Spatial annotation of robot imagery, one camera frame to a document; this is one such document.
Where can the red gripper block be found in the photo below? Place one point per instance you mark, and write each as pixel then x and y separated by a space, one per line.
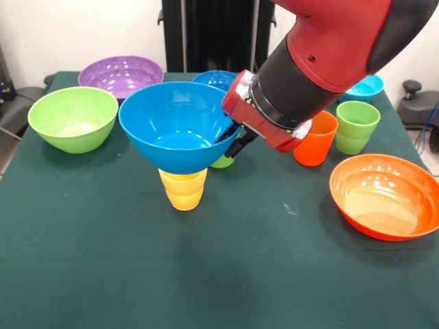
pixel 254 120

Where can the plain green cup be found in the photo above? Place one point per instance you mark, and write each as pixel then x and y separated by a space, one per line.
pixel 222 162

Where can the ribbed yellow cup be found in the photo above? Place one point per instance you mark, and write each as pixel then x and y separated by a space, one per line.
pixel 183 192

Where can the large blue bowl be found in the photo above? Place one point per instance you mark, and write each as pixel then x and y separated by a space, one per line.
pixel 164 113

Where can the light blue small bowl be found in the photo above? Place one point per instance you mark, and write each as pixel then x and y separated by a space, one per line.
pixel 367 89

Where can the wide orange bowl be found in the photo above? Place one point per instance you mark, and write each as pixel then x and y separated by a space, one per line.
pixel 384 198

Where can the large green bowl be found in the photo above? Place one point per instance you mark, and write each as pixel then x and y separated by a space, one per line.
pixel 72 116

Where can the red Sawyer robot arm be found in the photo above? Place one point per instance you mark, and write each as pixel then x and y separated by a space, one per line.
pixel 343 41

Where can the dark blue small bowl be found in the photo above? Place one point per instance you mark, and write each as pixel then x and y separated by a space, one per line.
pixel 214 80

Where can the plain orange cup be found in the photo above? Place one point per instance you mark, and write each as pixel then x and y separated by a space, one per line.
pixel 313 150

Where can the dark green table cloth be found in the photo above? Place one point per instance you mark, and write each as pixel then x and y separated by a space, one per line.
pixel 205 257

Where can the ribbed green cup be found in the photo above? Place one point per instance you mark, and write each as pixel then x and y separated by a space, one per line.
pixel 356 137

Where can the purple bowl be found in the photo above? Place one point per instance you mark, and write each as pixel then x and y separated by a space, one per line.
pixel 120 75

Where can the grey chair base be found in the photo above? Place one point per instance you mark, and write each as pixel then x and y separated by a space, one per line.
pixel 20 103

